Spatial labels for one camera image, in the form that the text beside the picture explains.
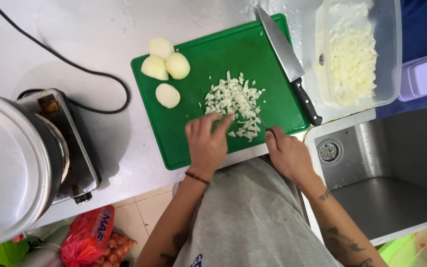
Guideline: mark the pile of chopped onion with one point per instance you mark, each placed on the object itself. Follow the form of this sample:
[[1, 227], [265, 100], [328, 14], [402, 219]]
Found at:
[[232, 98]]

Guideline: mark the green plastic cutting board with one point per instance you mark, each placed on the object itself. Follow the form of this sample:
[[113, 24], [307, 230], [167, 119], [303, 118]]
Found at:
[[213, 48]]

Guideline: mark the person's grey shirt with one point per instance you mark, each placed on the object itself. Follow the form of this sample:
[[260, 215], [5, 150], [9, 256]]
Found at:
[[250, 218]]

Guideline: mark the blue cloth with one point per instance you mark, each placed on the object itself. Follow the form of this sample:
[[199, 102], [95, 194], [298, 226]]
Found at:
[[424, 26]]

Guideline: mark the small thin-bladed knife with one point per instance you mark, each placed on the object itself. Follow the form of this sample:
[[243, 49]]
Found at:
[[257, 116]]

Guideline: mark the green plastic basket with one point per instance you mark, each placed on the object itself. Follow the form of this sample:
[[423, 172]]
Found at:
[[395, 250]]

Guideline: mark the net bag of shallots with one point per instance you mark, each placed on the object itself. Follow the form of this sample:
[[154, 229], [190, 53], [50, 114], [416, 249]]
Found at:
[[119, 248]]

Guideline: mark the person's right fingers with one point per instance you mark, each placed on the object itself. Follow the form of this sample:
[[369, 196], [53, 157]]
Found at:
[[271, 139]]

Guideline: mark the aluminium pot lid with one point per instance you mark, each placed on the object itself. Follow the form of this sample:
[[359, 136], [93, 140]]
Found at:
[[9, 167]]

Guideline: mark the clear plastic container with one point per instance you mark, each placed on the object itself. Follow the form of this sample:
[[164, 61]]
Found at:
[[389, 52]]

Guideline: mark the person's right hand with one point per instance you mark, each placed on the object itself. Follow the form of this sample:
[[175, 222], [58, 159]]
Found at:
[[289, 155]]

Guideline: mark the stainless steel sink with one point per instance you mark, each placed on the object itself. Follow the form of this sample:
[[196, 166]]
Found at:
[[395, 178]]

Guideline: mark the peeled onion half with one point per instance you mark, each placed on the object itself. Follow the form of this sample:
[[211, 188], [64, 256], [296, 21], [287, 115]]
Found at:
[[155, 68], [178, 66], [161, 47], [168, 95]]

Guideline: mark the heap of diced onion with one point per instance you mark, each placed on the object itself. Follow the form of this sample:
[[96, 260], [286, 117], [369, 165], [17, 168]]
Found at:
[[350, 63]]

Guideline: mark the person's left hand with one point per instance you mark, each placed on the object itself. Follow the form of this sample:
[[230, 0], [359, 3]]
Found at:
[[206, 148]]

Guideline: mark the steel electric hot plate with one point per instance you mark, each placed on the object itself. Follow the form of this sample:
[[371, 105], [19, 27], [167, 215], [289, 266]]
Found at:
[[78, 148]]

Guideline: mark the red plastic bag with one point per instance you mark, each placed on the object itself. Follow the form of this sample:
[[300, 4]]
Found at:
[[85, 237]]

